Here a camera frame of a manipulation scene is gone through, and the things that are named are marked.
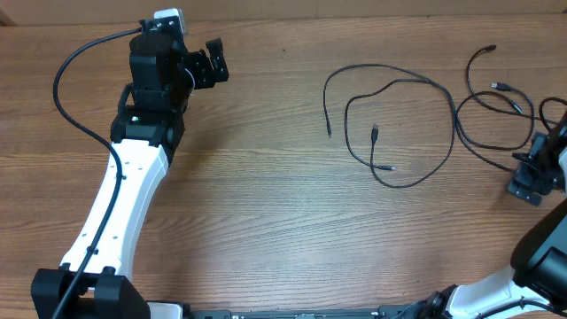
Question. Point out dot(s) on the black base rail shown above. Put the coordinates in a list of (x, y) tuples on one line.
[(305, 313)]

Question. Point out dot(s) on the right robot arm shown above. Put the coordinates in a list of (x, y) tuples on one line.
[(535, 280)]

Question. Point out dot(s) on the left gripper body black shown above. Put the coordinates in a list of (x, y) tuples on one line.
[(201, 71)]

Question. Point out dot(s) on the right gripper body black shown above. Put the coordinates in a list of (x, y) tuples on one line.
[(541, 170)]

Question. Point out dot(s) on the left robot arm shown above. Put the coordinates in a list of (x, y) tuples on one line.
[(93, 280)]

